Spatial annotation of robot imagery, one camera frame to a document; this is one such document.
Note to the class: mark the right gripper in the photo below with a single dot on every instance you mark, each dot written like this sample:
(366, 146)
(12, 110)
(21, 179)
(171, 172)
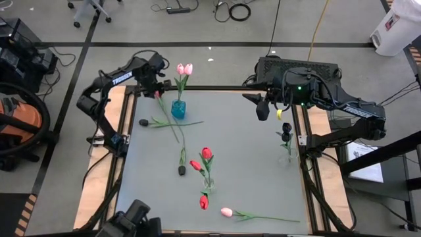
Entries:
(274, 97)

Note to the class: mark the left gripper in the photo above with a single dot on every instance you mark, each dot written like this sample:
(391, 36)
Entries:
(153, 79)

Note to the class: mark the red tulip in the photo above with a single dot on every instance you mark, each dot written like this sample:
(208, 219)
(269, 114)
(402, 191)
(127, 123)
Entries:
(196, 165)
(206, 153)
(204, 201)
(157, 95)

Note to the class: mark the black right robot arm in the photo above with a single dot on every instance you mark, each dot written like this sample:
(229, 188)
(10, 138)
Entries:
(356, 111)

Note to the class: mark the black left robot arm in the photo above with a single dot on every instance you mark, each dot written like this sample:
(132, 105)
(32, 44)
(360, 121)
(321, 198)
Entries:
(121, 78)

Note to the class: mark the blue glass vase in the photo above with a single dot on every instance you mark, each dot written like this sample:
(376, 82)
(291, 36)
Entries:
(178, 110)

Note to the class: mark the clear glass vase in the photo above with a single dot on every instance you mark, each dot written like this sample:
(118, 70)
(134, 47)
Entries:
(212, 188)
(284, 161)

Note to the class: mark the black perforated computer case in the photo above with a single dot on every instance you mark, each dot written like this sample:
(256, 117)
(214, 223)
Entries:
(268, 67)

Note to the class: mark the black power strip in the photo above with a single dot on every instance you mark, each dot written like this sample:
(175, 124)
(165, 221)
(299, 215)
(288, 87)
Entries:
(178, 10)

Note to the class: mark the grey table mat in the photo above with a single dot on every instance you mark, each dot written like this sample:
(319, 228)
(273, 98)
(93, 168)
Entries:
(263, 197)

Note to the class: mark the grey office chair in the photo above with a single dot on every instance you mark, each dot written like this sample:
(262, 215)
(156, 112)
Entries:
(86, 8)

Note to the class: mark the white paper booklet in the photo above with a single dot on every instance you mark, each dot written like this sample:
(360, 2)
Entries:
(365, 164)

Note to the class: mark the black blocky device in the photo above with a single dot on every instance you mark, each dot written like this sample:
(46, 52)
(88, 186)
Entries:
(131, 220)

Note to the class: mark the orange shop vacuum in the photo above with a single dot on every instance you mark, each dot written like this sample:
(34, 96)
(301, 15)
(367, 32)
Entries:
(23, 118)

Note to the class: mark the black metal stand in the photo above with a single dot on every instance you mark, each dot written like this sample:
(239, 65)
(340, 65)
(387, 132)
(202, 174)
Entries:
(394, 148)

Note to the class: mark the glass-sided black computer tower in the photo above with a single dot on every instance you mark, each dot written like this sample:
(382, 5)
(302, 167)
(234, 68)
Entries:
(16, 31)

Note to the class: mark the white waste bin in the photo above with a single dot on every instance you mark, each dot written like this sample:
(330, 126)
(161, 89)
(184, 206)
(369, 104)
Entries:
(394, 33)

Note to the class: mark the black hazard-striped floor mat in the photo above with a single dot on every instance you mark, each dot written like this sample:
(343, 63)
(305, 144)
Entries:
(10, 214)

